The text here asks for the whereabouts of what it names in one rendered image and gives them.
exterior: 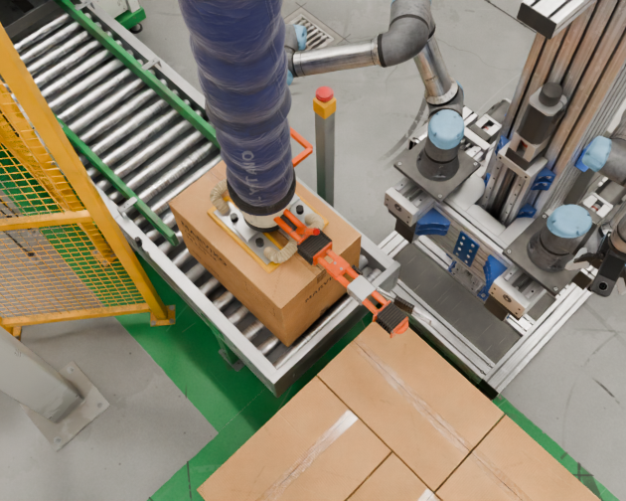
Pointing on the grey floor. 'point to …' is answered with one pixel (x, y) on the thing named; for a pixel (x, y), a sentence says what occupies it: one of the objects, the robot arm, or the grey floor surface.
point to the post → (325, 148)
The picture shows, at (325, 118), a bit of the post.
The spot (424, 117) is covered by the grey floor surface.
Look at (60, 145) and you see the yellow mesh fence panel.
